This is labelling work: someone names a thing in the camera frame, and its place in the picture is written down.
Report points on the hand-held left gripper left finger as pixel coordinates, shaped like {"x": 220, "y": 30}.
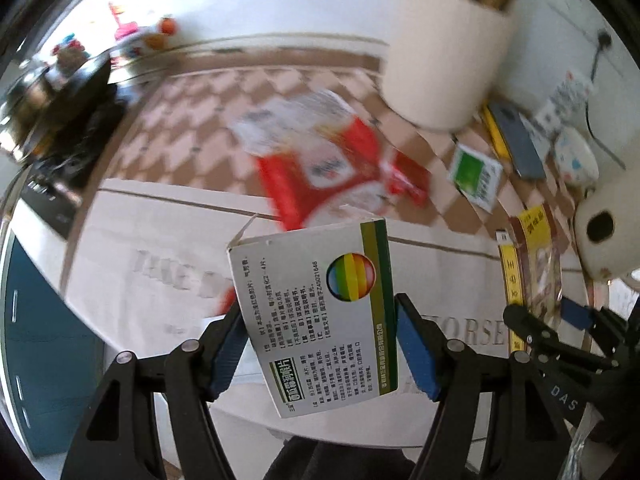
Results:
{"x": 227, "y": 355}

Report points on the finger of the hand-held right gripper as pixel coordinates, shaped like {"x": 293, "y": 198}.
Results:
{"x": 522, "y": 322}
{"x": 575, "y": 312}

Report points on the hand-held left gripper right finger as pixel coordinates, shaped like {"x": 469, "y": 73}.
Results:
{"x": 417, "y": 355}

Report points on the yellow brown snack packet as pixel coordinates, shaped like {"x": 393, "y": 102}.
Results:
{"x": 537, "y": 260}

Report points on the white green medicine box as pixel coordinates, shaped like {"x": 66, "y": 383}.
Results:
{"x": 310, "y": 320}

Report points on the white toilet paper roll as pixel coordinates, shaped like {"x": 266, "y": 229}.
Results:
{"x": 585, "y": 255}

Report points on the brown checkered tablecloth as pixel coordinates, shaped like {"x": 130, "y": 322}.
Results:
{"x": 150, "y": 260}

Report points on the white dotted cup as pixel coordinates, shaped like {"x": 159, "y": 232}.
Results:
{"x": 575, "y": 157}

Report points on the green white sachet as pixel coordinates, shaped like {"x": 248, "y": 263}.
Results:
{"x": 472, "y": 172}

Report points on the blue stove side cabinet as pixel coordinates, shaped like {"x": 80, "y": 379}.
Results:
{"x": 50, "y": 350}

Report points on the small red packet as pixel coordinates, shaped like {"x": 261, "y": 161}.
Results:
{"x": 405, "y": 177}

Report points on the grey phone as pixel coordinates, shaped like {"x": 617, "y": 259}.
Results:
{"x": 520, "y": 140}

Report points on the yellow pencil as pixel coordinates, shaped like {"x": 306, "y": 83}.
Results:
{"x": 495, "y": 132}

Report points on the red white snack bag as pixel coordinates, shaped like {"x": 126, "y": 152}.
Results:
{"x": 320, "y": 160}

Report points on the white patterned tissue pack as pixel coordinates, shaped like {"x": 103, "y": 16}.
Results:
{"x": 565, "y": 95}

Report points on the black gas stove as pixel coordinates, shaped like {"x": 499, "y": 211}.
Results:
{"x": 50, "y": 200}

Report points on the white round bucket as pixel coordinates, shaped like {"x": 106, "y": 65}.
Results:
{"x": 440, "y": 50}

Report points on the black wok pan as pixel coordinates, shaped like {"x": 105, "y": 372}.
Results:
{"x": 75, "y": 85}

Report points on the orange fruit wall sticker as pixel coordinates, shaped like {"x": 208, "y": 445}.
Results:
{"x": 155, "y": 41}

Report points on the red tomato wall sticker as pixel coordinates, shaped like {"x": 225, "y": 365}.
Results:
{"x": 167, "y": 26}

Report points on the colourful dots wall sticker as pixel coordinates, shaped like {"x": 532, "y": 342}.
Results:
{"x": 67, "y": 46}

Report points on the pink wall sticker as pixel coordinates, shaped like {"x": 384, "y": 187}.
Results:
{"x": 122, "y": 22}

